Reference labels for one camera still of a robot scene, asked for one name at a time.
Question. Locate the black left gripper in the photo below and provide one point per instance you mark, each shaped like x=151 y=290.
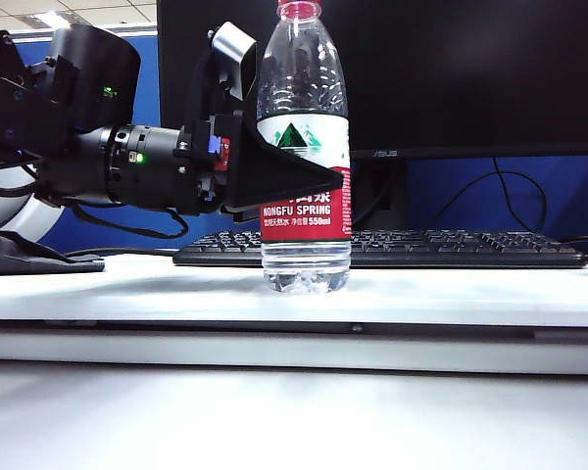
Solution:
x=198 y=166

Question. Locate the clear plastic water bottle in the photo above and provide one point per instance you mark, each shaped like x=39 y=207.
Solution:
x=304 y=98

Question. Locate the red bottle cap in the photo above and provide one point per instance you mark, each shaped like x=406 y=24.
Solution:
x=299 y=4

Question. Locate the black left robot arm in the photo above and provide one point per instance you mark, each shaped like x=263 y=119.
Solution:
x=93 y=73

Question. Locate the white raised desk board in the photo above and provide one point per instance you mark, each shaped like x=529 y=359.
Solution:
x=176 y=294

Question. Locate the black computer keyboard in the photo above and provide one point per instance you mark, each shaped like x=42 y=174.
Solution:
x=421 y=249

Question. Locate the black computer monitor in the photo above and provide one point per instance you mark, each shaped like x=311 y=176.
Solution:
x=470 y=73

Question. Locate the white desk fan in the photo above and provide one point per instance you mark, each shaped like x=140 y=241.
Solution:
x=34 y=220

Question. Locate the dark grey cloth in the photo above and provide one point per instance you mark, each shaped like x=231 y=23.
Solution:
x=29 y=259

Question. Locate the ceiling light panel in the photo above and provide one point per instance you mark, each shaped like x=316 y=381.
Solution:
x=54 y=19

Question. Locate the blue office partition panel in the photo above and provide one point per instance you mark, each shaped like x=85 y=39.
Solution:
x=568 y=196

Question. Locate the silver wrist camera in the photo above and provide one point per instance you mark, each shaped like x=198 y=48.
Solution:
x=230 y=41

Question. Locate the grey partition frame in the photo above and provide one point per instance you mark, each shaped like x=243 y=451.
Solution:
x=137 y=31

